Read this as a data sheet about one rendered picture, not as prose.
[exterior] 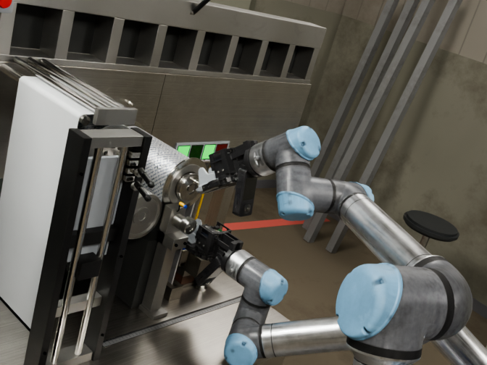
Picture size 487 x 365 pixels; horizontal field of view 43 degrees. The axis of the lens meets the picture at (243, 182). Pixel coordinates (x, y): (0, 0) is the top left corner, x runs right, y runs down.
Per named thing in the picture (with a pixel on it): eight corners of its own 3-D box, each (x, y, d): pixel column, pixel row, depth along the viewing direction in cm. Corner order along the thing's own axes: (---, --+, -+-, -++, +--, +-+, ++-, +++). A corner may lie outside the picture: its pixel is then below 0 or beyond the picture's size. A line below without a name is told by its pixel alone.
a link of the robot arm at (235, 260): (252, 279, 157) (230, 286, 151) (239, 271, 159) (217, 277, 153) (260, 254, 154) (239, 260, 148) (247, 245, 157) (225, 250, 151)
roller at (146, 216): (117, 242, 147) (127, 197, 143) (59, 195, 161) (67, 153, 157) (156, 235, 156) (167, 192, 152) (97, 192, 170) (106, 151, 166)
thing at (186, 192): (175, 200, 152) (187, 172, 151) (169, 196, 153) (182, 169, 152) (195, 203, 158) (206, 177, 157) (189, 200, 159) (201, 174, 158)
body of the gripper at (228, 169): (227, 154, 152) (263, 139, 144) (235, 188, 151) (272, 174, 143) (205, 156, 146) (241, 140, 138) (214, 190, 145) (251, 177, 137)
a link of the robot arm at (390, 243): (517, 298, 98) (365, 170, 139) (464, 295, 94) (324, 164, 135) (487, 356, 102) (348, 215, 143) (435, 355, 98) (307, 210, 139)
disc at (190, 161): (157, 215, 153) (169, 161, 147) (156, 214, 153) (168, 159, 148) (200, 206, 164) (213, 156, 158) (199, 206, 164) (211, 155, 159)
